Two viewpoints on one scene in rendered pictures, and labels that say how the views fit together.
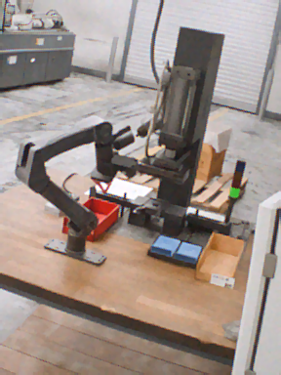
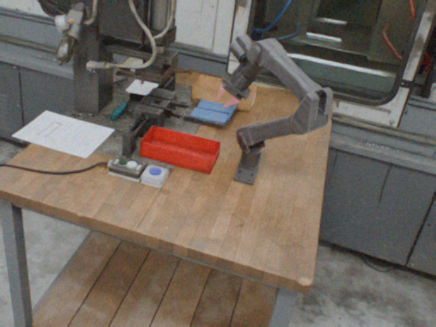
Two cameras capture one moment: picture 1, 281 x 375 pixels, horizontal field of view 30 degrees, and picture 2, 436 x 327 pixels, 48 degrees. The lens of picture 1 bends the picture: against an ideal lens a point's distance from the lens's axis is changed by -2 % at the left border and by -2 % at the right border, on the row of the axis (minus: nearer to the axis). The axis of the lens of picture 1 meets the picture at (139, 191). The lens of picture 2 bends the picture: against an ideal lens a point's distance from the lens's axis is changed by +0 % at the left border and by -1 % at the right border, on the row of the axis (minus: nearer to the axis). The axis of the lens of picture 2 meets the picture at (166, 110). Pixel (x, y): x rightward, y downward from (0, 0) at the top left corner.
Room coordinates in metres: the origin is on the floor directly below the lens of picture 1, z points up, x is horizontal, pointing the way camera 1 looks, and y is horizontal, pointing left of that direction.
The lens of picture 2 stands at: (1.75, 1.54, 1.83)
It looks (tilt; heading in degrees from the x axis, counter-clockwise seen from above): 29 degrees down; 273
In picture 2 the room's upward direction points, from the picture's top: 4 degrees clockwise
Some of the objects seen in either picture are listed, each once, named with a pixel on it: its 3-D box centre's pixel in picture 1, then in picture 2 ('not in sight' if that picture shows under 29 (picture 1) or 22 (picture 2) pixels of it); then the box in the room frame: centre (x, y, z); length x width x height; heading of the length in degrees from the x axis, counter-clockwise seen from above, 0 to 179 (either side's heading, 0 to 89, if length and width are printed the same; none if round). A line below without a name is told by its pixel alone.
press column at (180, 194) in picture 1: (189, 120); (93, 14); (2.15, -0.15, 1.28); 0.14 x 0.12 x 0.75; 76
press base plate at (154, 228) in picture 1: (166, 225); (138, 115); (1.96, -0.13, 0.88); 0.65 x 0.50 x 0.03; 76
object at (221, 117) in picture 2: (166, 243); (212, 112); (1.67, -0.12, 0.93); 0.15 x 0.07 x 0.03; 167
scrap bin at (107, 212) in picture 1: (92, 218); (180, 148); (1.78, 0.15, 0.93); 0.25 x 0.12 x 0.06; 166
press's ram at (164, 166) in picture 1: (172, 140); (140, 38); (1.96, -0.09, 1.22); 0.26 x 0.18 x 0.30; 166
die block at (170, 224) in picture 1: (157, 217); (155, 111); (1.89, -0.08, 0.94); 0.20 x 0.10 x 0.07; 76
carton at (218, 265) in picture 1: (221, 260); (224, 93); (1.63, -0.31, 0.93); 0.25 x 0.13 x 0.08; 166
